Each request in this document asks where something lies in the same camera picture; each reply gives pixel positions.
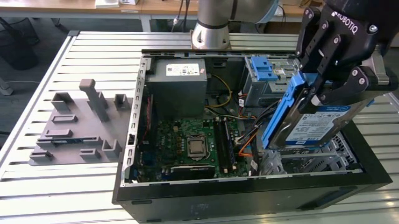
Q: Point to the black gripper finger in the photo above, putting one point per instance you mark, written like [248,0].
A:
[352,84]
[311,46]

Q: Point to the hard disk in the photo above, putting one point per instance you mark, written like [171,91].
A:
[311,130]

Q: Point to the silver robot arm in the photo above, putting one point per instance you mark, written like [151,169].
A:
[211,14]

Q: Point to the metal disk bay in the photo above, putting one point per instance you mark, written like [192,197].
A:
[311,156]

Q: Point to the wooden desk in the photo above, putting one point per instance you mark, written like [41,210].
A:
[290,11]
[62,10]

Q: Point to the blue plastic drive latch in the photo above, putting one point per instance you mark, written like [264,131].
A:
[263,70]

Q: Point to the grey metal drive cage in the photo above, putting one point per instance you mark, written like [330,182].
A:
[259,95]

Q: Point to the dark RAM stick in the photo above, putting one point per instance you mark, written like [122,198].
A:
[231,149]

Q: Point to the grey power supply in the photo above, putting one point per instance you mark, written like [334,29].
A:
[178,98]

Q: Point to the black RAM slot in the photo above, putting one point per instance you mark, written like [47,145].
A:
[219,144]

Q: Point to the silver CPU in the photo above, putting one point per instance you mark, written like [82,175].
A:
[195,147]

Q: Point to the green motherboard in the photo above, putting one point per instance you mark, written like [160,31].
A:
[168,130]

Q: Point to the black case fan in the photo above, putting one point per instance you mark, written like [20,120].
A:
[144,121]

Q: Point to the black graphics card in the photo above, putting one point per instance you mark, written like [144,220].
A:
[191,172]

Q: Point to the black PC case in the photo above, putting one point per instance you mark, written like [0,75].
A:
[218,200]

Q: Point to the white box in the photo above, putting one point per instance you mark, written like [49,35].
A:
[106,4]

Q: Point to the grey parts rack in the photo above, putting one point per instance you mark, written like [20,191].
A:
[87,133]

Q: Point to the black mesh waste bin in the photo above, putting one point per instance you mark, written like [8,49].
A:
[19,46]

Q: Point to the grey desk foot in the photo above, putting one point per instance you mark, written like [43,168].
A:
[5,89]

